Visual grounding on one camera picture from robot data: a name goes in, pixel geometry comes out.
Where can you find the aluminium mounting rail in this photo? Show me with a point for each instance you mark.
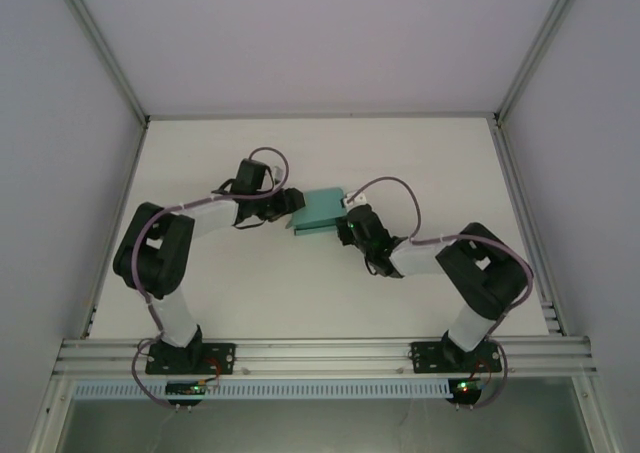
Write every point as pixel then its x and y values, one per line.
pixel 325 355

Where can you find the aluminium side rail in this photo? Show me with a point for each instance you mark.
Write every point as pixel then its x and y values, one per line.
pixel 112 213
pixel 525 198

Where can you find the teal cloth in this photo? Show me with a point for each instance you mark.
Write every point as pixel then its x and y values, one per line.
pixel 317 210

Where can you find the grey metal panel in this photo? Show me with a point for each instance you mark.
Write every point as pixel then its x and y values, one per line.
pixel 320 425

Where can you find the aluminium frame post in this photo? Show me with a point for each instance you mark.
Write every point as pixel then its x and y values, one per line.
pixel 102 48
pixel 540 43

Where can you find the black base plate left arm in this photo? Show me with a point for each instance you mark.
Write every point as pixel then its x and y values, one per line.
pixel 220 358

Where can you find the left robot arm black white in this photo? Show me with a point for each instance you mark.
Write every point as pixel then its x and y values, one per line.
pixel 160 263

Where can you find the circuit board under left arm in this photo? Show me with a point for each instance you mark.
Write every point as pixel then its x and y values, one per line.
pixel 185 388

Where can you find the circuit board under right arm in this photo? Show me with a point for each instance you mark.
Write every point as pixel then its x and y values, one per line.
pixel 467 387

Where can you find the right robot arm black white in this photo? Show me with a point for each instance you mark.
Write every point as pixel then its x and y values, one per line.
pixel 480 278

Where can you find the black base plate right arm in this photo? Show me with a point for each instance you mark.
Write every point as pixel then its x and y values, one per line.
pixel 427 357

